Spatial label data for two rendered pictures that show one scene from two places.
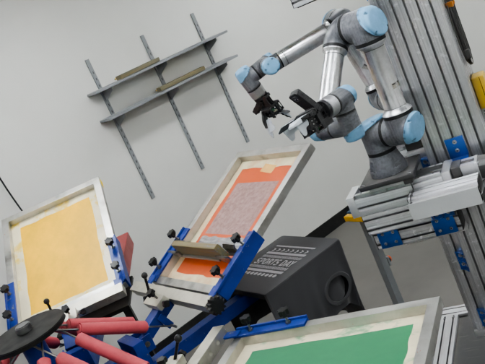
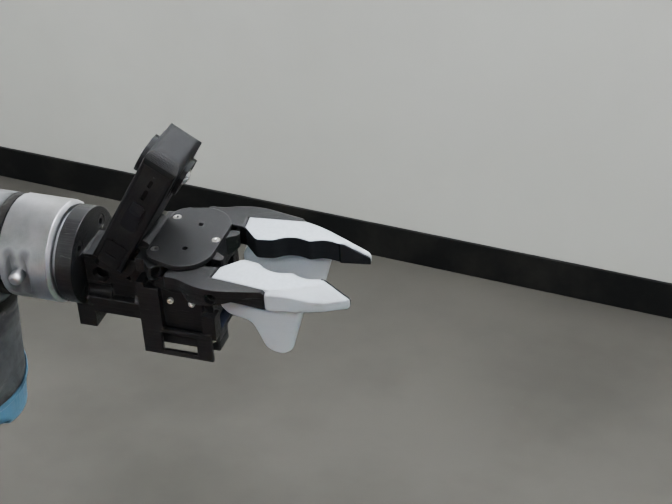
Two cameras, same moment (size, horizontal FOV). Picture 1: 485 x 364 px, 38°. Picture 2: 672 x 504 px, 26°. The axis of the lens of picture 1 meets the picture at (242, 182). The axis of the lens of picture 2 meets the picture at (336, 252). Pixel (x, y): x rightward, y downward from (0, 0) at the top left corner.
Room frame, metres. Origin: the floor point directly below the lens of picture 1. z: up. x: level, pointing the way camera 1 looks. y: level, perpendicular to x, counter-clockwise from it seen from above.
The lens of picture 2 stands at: (2.71, 0.51, 2.15)
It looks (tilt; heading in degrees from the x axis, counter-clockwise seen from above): 28 degrees down; 236
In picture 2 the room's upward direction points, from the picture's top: straight up
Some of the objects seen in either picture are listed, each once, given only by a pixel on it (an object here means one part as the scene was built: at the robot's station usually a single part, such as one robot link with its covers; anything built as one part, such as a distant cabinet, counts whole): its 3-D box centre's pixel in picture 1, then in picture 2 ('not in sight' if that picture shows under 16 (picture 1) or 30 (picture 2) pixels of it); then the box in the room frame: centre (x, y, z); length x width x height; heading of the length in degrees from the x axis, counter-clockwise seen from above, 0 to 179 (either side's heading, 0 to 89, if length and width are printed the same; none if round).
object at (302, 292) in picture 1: (312, 300); not in sight; (2.93, -0.07, 0.77); 0.46 x 0.09 x 0.36; 121
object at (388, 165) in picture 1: (385, 159); not in sight; (2.67, -0.56, 1.31); 0.15 x 0.15 x 0.10
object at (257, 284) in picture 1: (273, 263); not in sight; (3.09, 0.02, 0.95); 0.48 x 0.44 x 0.01; 121
